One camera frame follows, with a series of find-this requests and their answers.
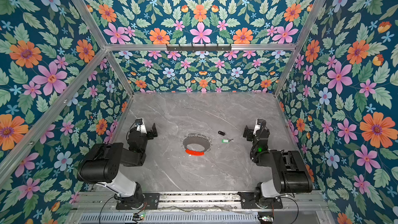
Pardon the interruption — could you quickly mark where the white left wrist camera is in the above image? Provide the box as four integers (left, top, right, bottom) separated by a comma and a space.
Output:
135, 118, 147, 134

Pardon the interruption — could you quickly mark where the white vented cable duct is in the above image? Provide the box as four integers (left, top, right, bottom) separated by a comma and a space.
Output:
78, 212, 260, 224

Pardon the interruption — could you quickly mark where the aluminium mounting rail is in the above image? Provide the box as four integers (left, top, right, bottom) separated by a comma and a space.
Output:
72, 191, 329, 212

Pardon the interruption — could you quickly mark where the black hook rail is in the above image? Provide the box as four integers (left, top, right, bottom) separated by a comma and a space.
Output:
166, 44, 232, 52

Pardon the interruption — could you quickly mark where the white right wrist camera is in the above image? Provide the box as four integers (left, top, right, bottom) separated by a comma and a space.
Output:
253, 119, 264, 134

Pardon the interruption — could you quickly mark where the green tag key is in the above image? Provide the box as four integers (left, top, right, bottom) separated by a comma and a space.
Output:
222, 139, 234, 143

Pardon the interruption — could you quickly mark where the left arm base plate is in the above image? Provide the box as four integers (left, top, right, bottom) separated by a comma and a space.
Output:
116, 193, 160, 210

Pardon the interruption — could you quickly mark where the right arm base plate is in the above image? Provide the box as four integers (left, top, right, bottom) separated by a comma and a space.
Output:
238, 192, 283, 209

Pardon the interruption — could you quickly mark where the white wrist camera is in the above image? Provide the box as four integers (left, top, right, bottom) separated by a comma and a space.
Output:
135, 118, 147, 134
253, 119, 264, 134

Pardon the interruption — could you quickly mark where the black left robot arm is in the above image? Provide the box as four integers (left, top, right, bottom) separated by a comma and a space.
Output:
77, 119, 158, 208

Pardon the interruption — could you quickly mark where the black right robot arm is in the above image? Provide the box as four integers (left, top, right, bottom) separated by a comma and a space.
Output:
243, 122, 313, 208

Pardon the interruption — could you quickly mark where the metal keyring holder red handle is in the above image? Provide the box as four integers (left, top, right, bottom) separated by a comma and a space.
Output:
182, 133, 211, 157

